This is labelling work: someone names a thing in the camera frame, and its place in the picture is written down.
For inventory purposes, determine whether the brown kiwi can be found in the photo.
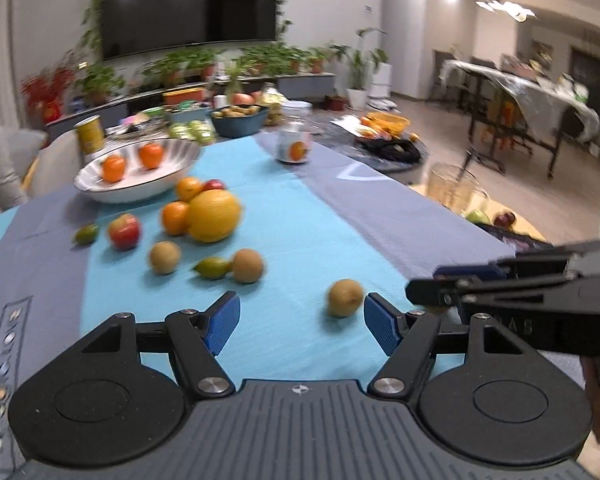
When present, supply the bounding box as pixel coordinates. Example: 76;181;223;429
231;248;265;284
149;241;182;275
327;279;365;318

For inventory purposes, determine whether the grey television cabinet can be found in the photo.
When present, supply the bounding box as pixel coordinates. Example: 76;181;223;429
45;72;337;136

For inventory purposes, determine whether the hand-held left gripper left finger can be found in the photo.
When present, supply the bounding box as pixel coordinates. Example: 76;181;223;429
75;291;242;397

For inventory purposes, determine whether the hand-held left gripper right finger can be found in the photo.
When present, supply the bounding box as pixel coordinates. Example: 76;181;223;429
364;292;526;401

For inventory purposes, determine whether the green stalk plant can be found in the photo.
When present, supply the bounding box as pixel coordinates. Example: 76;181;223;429
225;57;251;93

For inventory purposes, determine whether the round wooden side table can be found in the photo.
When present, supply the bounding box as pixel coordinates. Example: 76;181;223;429
410;182;546;243

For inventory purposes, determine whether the black wall television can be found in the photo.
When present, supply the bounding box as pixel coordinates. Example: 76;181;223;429
101;0;279;61

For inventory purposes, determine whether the white bottle with orange label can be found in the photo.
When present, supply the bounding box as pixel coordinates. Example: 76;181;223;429
275;122;313;165

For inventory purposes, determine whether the orange box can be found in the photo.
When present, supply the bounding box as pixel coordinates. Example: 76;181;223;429
162;87;206;107

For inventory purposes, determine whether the pack of green apples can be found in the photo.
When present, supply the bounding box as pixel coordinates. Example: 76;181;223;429
169;120;218;145

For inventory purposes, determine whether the small yellow green lime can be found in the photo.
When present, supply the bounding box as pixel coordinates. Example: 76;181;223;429
194;257;232;281

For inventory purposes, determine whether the yellow can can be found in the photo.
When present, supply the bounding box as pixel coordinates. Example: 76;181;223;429
75;115;106;156

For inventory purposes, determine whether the blue grey striped tablecloth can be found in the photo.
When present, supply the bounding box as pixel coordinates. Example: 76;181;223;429
0;132;586;480

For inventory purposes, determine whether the red yellow apple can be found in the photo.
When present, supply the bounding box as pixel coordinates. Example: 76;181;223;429
108;214;142;251

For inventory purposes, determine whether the dining table with plastic cover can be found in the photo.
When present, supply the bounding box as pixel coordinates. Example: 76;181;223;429
440;57;600;178

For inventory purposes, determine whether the large yellow grapefruit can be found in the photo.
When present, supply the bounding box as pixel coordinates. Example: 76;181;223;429
186;189;243;244

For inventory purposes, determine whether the teal tray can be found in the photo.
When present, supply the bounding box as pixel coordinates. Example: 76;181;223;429
165;105;213;123

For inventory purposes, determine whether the ceiling lamp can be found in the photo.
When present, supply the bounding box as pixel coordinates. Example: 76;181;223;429
475;0;538;23

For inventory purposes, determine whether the teal bowl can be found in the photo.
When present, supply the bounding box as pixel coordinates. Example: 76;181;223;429
210;104;270;138

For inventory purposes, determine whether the white striped bowl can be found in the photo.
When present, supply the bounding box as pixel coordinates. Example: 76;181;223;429
74;139;204;205

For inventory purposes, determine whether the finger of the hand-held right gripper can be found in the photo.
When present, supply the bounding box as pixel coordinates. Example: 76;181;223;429
432;241;588;283
405;272;581;311

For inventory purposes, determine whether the white air purifier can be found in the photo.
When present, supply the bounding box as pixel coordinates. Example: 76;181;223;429
369;62;393;98

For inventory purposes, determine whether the pile of longans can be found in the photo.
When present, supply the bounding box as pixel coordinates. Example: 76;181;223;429
212;103;263;119

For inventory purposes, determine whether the pile of snack packets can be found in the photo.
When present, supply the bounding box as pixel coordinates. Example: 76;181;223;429
107;112;166;138

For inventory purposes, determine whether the glass jug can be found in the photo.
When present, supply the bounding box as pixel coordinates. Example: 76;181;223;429
425;162;490;216

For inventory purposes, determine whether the green potted plant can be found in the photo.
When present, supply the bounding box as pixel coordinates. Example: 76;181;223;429
142;52;188;88
75;62;126;107
182;47;221;81
305;47;331;75
240;45;281;77
277;46;306;75

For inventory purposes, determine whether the tall plant in white pot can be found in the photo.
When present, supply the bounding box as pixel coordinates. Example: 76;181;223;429
330;27;388;110

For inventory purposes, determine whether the beige sofa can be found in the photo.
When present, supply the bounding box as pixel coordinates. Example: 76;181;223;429
0;82;83;216

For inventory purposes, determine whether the orange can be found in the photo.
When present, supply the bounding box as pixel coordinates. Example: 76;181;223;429
175;176;204;203
138;143;165;170
160;201;191;237
101;155;127;184

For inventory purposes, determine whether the dark marble table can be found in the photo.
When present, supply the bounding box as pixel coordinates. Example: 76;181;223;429
260;110;428;173

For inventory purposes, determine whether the hanging green vine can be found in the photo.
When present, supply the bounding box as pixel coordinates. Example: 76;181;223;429
80;0;108;61
274;0;293;43

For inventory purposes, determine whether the red flower plant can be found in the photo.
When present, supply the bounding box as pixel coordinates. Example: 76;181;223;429
20;62;78;123

